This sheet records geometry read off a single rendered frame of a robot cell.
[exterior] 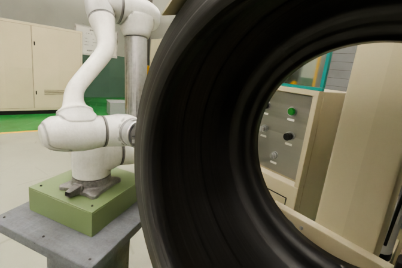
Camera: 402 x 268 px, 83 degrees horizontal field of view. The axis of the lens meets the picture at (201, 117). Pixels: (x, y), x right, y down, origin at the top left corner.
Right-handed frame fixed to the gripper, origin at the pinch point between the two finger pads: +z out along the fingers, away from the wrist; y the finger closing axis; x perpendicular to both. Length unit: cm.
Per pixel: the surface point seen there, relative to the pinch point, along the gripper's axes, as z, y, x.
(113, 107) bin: -488, 164, 24
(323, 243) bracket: 24.0, 25.3, 22.9
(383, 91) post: 32.2, 27.7, -13.6
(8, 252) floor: -143, -34, 92
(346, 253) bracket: 28.9, 25.3, 22.7
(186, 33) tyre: 21.9, -15.3, -19.4
